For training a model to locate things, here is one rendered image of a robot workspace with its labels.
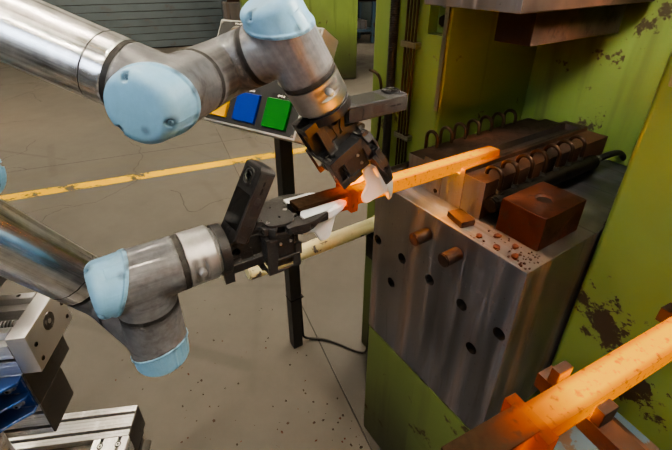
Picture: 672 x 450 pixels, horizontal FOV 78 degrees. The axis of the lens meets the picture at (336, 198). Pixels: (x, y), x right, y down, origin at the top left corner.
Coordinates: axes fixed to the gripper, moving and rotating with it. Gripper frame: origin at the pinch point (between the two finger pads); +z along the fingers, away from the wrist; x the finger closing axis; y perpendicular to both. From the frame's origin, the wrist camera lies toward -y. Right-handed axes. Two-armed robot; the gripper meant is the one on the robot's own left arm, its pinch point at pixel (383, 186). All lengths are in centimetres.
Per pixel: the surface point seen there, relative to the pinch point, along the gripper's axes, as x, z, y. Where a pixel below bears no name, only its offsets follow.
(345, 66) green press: -404, 207, -197
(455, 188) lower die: 1.3, 12.9, -12.7
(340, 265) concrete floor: -89, 113, 4
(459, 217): 6.4, 13.3, -7.9
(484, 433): 37.8, -9.9, 17.7
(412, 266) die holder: -1.9, 26.3, 1.8
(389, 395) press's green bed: -5, 68, 25
